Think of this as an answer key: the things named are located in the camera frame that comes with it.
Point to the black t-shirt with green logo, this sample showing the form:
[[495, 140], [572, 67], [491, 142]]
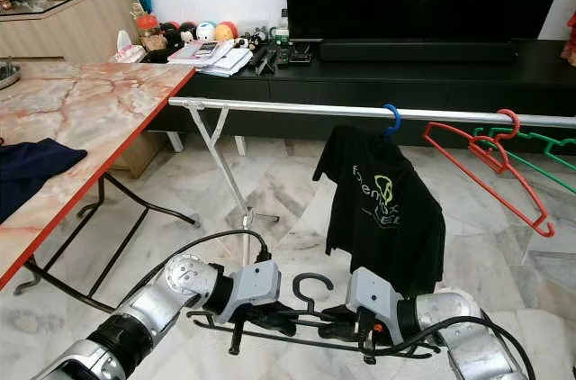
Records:
[[378, 227]]

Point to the jar with red lid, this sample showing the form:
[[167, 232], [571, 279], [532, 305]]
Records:
[[149, 31]]

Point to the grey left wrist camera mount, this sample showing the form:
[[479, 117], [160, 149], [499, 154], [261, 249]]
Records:
[[252, 285]]

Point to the marble pattern folding table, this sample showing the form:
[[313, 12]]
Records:
[[90, 101]]

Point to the red laughing Buddha statue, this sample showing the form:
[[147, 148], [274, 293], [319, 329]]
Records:
[[570, 42]]

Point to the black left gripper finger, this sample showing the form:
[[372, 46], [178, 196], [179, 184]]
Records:
[[280, 311], [279, 325]]

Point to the silver metal clothes rack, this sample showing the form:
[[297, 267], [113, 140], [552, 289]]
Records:
[[288, 108]]

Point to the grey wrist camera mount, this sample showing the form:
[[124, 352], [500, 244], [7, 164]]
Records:
[[252, 285], [373, 301]]

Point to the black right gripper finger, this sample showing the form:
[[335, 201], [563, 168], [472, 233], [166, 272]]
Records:
[[336, 331], [336, 313]]

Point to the light wooden cabinet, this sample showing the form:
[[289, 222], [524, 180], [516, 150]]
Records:
[[72, 33]]

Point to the black TV console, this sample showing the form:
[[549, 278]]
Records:
[[351, 87]]

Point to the white paper stack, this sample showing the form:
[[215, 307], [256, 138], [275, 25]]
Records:
[[211, 56]]

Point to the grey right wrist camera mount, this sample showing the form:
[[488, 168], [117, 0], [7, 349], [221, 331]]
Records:
[[373, 301]]

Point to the white tissue pack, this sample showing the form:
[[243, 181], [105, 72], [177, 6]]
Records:
[[128, 51]]

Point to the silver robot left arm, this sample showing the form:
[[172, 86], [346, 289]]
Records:
[[189, 279]]

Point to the navy blue garment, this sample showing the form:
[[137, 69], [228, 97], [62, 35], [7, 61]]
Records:
[[36, 173]]

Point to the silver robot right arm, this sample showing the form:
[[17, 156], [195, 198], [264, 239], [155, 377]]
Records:
[[450, 308]]

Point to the red plastic hanger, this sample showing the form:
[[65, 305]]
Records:
[[515, 115]]

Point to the blue plastic hanger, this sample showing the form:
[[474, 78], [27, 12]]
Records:
[[398, 115]]

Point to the clear plastic bottle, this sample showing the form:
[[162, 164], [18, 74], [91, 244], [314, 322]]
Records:
[[281, 29]]

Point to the green plastic hanger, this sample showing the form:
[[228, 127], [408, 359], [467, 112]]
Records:
[[540, 140]]

